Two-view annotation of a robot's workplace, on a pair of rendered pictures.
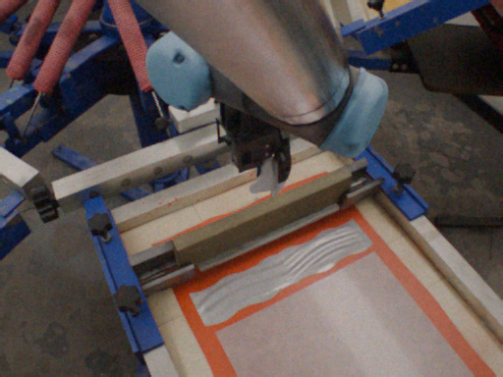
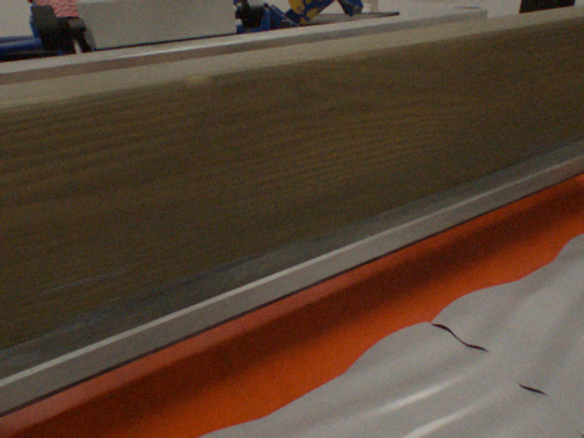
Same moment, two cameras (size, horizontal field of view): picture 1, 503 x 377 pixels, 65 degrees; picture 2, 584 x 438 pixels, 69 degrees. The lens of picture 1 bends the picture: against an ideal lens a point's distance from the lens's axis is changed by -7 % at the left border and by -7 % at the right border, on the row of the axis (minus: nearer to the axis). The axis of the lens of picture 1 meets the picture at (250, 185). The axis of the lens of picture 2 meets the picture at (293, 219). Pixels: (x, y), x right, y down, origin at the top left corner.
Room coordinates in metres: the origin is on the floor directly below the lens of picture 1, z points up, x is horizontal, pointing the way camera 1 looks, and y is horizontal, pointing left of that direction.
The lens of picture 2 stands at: (0.30, 0.00, 1.08)
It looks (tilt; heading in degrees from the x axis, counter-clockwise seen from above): 29 degrees down; 0
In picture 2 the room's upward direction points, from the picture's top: 4 degrees counter-clockwise
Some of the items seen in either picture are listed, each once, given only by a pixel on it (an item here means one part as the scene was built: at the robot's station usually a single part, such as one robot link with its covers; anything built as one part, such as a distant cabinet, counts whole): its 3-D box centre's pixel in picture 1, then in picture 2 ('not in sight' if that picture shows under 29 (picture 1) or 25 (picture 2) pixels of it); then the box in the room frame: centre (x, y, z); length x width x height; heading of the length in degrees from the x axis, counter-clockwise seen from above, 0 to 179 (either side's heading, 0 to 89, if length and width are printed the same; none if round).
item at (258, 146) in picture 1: (254, 120); not in sight; (0.45, -0.01, 1.26); 0.09 x 0.08 x 0.12; 118
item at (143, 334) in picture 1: (123, 280); not in sight; (0.36, 0.23, 0.98); 0.30 x 0.05 x 0.07; 28
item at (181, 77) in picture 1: (217, 60); not in sight; (0.36, 0.03, 1.42); 0.11 x 0.11 x 0.08; 55
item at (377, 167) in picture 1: (370, 172); not in sight; (0.62, -0.26, 0.98); 0.30 x 0.05 x 0.07; 28
